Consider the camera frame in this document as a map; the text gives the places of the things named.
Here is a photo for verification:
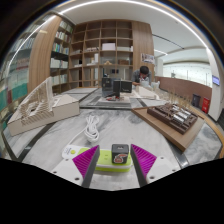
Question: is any white architectural model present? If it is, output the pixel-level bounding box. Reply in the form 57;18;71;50
6;76;81;137

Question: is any white coiled power cable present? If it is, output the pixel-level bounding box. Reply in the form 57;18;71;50
64;114;101;151

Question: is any dark bookshelf with pale books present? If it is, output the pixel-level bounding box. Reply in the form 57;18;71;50
49;19;74;94

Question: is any wall monitor screen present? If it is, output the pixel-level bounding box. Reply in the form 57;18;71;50
211;74;221;87

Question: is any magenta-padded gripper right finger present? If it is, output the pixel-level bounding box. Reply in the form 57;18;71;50
129;143;177;188

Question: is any wall poster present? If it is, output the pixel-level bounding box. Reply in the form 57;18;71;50
140;53;156;64

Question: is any black charger block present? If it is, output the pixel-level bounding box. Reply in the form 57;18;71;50
110;143;130;165

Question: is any brown building model on wooden board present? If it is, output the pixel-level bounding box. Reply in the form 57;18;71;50
130;91;206;153

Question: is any person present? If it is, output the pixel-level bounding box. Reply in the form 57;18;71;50
132;65;153;87

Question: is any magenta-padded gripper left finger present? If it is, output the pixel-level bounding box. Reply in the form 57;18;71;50
51;144;101;188

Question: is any curved ceiling light strip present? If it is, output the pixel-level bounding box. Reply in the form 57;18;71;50
59;0;209;49

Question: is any bookshelf with teal books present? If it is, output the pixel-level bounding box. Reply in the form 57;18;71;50
0;14;54;128

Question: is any wooden shelf unit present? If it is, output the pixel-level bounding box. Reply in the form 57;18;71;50
68;19;134;89

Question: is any grey base board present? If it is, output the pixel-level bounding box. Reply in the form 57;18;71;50
97;94;132;105

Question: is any small white paper model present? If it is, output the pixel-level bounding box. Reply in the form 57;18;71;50
133;84;158;100

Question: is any green and white power strip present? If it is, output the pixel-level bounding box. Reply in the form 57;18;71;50
61;143;134;174

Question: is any low black box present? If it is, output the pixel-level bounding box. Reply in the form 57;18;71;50
113;79;133;95

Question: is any dark bin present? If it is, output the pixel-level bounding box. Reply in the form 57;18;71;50
192;93;202;108

